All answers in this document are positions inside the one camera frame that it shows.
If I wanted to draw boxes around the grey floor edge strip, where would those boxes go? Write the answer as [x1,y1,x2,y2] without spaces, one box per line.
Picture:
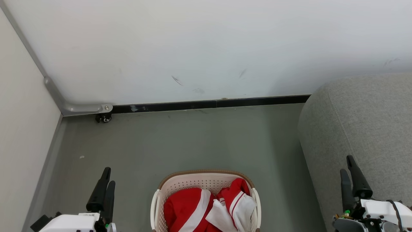
[22,114,64,232]

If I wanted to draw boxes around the thin black right gripper cable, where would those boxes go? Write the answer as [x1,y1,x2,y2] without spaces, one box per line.
[386,199,405,232]

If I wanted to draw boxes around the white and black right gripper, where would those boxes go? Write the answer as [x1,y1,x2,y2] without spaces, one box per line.
[332,155,412,232]

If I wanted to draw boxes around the grey fabric sofa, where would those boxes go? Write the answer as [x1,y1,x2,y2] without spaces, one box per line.
[298,73,412,232]

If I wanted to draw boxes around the red garment with broad white stripe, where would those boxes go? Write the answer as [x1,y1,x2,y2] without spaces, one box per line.
[164,188,214,232]

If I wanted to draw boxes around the cream perforated plastic laundry basket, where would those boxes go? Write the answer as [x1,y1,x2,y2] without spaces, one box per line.
[150,170,262,232]

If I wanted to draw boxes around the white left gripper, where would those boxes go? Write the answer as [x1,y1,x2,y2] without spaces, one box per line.
[38,167,117,232]

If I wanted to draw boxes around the grey metal corner frame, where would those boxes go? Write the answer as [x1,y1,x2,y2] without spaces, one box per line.
[0,0,113,117]

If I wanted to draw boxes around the red and white garment thin stripes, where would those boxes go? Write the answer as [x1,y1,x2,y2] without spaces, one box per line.
[205,178,257,232]

